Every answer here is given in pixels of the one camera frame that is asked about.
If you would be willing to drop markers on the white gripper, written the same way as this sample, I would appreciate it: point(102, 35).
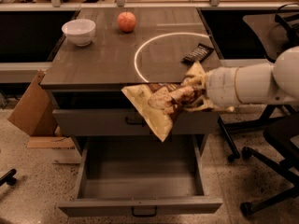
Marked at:
point(220, 87)

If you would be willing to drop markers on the brown chip bag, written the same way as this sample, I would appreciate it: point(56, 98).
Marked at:
point(160, 105)

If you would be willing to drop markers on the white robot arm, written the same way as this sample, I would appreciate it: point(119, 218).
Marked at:
point(262, 83)

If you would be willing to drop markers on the open grey middle drawer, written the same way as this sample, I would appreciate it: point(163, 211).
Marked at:
point(140, 177)

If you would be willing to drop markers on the grey drawer cabinet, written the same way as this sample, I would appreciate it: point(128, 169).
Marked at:
point(92, 77)

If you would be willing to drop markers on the closed grey top drawer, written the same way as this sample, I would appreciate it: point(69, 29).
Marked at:
point(106, 122)

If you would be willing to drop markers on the black snack bar wrapper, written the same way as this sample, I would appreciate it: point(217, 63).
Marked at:
point(201, 52)

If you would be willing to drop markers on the black office chair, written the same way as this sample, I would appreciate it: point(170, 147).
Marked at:
point(280, 130)

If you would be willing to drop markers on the black side table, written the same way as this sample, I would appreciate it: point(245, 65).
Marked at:
point(278, 32)

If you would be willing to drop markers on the red apple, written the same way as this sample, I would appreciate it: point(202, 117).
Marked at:
point(126, 21)

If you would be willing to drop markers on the white bowl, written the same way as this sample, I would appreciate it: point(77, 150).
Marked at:
point(80, 32)

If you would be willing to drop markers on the brown cardboard piece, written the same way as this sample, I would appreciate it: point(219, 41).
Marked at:
point(33, 115)

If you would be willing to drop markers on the black chair caster left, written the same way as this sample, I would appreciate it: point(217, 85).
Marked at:
point(8, 178)

